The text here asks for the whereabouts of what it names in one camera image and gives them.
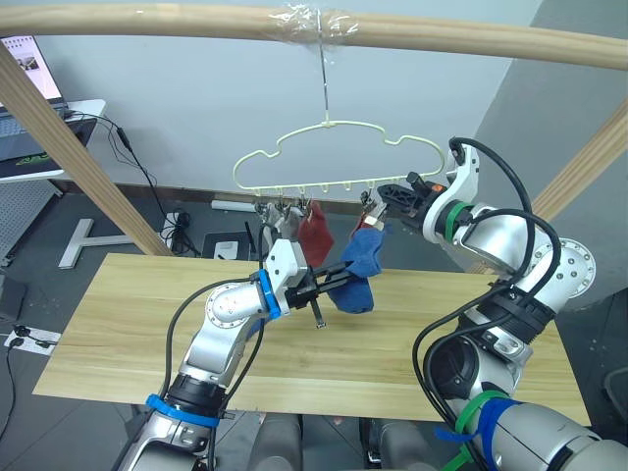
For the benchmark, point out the cream clip hanger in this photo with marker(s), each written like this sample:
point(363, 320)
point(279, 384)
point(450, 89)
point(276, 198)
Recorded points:
point(328, 123)

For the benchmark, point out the metal clip with cream pads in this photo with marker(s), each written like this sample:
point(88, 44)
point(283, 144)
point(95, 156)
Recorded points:
point(307, 203)
point(265, 211)
point(366, 200)
point(377, 220)
point(283, 208)

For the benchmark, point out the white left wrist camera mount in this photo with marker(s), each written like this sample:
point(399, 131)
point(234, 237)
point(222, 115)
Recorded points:
point(287, 260)

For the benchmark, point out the white desk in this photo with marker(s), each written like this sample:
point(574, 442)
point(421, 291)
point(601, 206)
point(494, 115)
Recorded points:
point(88, 108)

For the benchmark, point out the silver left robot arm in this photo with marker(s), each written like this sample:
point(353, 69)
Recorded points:
point(225, 306)

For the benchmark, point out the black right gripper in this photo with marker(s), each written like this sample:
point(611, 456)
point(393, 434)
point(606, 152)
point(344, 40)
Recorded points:
point(422, 201)

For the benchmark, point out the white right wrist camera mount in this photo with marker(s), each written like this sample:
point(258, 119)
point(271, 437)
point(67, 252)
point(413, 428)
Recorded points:
point(466, 179)

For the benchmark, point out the black desk mat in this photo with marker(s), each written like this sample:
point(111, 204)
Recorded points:
point(49, 162)

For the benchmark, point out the metal hanger hook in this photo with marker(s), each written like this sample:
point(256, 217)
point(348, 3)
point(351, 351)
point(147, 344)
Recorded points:
point(324, 83)

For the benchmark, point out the grey sock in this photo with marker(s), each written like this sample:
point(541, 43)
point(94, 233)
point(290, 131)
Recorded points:
point(289, 228)

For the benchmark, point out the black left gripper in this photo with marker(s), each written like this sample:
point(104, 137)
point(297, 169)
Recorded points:
point(301, 294)

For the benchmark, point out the open laptop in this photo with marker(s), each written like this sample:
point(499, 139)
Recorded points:
point(29, 68)

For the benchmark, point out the dark grey rounded shape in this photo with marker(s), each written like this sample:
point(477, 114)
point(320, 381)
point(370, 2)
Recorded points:
point(277, 446)
point(407, 449)

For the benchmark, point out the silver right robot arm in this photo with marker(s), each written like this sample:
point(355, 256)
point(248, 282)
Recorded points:
point(500, 230)

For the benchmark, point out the white perforated desk panel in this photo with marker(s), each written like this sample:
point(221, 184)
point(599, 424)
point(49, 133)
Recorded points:
point(24, 216)

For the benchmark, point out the blue sock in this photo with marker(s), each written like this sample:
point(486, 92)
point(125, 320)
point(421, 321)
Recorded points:
point(363, 255)

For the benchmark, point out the white floor power strip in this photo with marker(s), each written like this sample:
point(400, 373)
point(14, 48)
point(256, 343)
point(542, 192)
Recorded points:
point(46, 337)

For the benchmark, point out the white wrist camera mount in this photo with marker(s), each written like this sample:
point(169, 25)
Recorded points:
point(466, 179)
point(287, 260)

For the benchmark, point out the rolled white paper poster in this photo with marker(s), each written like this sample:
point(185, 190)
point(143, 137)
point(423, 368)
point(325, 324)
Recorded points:
point(230, 204)

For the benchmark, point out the black router with antennas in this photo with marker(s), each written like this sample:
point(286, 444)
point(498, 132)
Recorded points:
point(211, 238)

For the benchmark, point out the small white device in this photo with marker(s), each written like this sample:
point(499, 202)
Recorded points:
point(226, 249)

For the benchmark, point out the clear plastic tape wrap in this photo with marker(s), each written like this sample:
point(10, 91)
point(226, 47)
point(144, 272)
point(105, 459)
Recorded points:
point(294, 24)

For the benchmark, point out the slanted wooden frame post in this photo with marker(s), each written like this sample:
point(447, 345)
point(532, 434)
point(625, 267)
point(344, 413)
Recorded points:
point(78, 152)
point(589, 157)

